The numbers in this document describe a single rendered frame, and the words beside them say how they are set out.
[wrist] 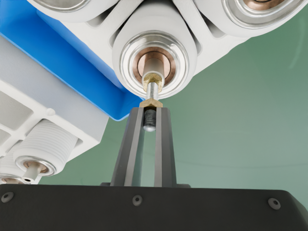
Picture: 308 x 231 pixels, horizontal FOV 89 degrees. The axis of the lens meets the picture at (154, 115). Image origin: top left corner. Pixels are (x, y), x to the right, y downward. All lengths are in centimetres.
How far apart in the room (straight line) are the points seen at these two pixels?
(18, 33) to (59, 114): 17
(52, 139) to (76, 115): 7
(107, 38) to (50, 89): 20
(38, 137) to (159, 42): 31
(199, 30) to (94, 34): 14
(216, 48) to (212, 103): 31
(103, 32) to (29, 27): 23
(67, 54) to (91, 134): 20
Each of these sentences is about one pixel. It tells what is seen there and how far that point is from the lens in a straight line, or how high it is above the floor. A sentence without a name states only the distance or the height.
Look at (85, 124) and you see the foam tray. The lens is 40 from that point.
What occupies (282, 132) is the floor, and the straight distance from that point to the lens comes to 77.
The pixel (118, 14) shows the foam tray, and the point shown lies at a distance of 24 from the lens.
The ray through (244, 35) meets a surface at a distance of 19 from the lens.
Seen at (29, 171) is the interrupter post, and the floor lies 27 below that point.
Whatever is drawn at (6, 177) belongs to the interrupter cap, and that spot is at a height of 25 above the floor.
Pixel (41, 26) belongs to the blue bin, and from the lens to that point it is 47.
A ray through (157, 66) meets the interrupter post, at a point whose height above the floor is 27.
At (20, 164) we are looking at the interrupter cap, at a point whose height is 25.
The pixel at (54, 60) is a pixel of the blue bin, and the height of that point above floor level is 9.
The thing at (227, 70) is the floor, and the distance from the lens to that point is 50.
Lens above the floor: 41
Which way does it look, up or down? 48 degrees down
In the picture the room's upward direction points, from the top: 177 degrees counter-clockwise
